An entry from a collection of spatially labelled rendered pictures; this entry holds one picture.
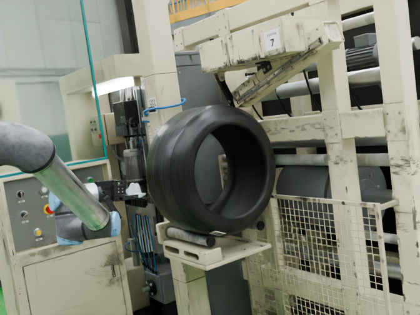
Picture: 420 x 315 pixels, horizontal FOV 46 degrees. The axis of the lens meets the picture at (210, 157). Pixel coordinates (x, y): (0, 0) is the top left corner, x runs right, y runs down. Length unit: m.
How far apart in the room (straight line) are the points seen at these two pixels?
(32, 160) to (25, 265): 1.21
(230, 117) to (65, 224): 0.80
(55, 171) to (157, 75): 1.06
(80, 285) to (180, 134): 1.02
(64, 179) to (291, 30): 1.11
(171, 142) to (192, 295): 0.88
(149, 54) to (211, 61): 0.30
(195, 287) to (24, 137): 1.44
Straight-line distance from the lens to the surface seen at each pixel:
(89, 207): 1.63
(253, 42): 2.18
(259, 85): 2.36
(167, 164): 1.99
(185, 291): 2.52
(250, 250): 2.23
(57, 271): 2.56
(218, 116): 2.06
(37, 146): 1.36
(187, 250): 2.19
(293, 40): 2.08
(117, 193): 1.92
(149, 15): 2.42
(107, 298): 2.69
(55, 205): 1.83
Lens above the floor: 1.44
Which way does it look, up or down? 5 degrees down
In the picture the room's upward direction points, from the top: 8 degrees counter-clockwise
